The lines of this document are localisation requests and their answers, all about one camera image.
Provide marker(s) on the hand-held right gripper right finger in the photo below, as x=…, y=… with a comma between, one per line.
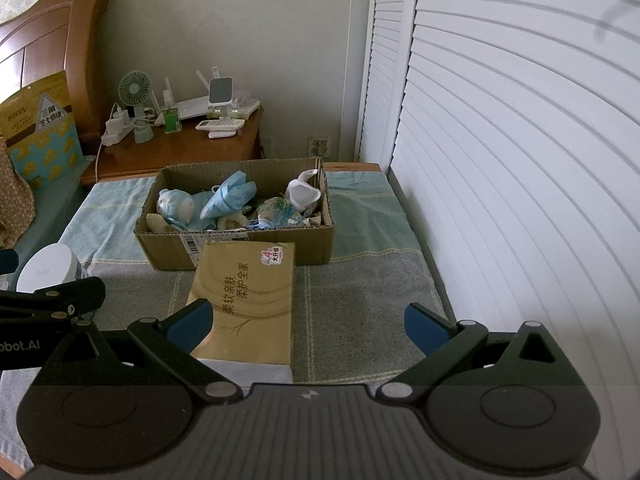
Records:
x=425, y=327

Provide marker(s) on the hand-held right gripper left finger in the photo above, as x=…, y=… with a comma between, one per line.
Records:
x=192, y=325

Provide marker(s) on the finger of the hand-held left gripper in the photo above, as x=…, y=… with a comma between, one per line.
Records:
x=75, y=292
x=7, y=261

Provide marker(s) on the tan parcel box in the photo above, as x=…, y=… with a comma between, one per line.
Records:
x=250, y=310

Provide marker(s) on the cream cloth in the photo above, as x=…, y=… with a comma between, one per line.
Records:
x=156, y=222

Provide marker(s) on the small cream pouch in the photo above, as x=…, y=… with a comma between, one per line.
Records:
x=232, y=220

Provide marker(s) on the blue and white plush toy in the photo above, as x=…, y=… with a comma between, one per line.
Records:
x=175, y=205

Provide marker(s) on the stack of blue face masks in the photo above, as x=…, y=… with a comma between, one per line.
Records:
x=230, y=192

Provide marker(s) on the brown cardboard box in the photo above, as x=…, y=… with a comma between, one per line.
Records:
x=310, y=247

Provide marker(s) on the cream pouch with green print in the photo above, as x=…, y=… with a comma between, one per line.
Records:
x=272, y=207

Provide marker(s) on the white cloth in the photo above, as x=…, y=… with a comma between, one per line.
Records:
x=302, y=195

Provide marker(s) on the clear jar with white lid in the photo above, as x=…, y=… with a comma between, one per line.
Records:
x=47, y=270

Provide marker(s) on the teal bed sheet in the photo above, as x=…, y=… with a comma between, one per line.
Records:
x=50, y=205

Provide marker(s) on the grey plaid blanket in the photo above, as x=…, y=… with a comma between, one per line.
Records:
x=350, y=310

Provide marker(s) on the yellow snack bag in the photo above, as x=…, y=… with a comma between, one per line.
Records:
x=40, y=150

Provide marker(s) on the white power strip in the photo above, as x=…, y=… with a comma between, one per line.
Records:
x=116, y=132

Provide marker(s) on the wooden nightstand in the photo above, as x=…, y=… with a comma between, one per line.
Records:
x=200, y=152

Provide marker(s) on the white louvered closet door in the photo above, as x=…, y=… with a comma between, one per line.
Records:
x=387, y=60
x=525, y=160

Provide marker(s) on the small green bottle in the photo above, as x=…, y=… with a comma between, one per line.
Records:
x=172, y=121

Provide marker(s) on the white remote control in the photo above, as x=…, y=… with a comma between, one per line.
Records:
x=220, y=124

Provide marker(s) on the white router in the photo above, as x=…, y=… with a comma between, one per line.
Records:
x=195, y=107

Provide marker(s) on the wooden headboard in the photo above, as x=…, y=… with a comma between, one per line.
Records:
x=30, y=45

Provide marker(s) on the white wall outlet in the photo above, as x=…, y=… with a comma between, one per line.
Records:
x=320, y=146

